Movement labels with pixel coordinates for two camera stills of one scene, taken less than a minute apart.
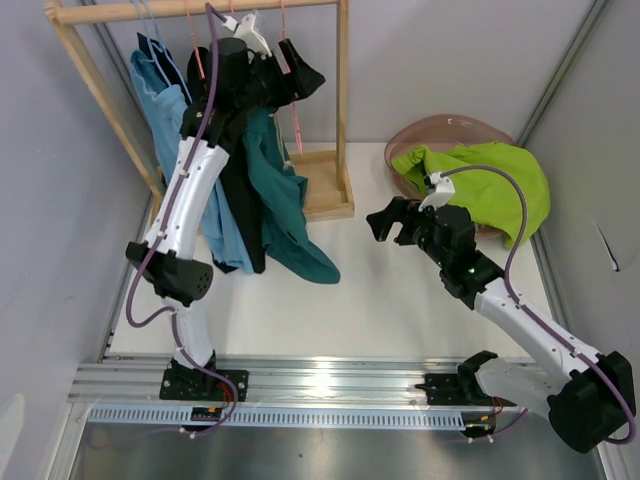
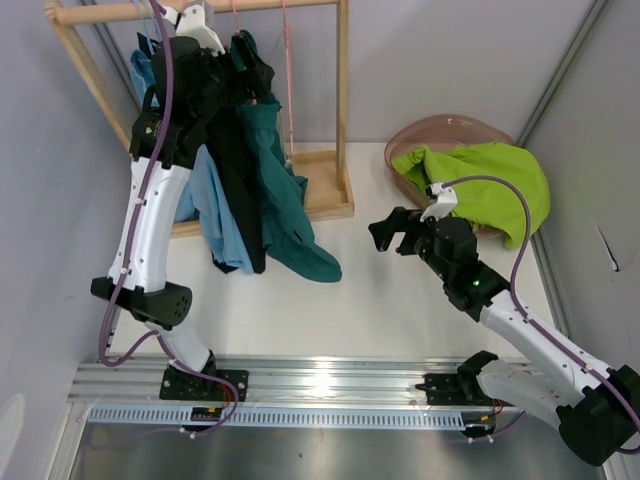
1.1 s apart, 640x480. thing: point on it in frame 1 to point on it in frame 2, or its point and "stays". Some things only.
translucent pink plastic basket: x=440 y=133 stays
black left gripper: x=301 y=81 to x=253 y=81
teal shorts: x=290 y=235 stays
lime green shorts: x=495 y=202 stays
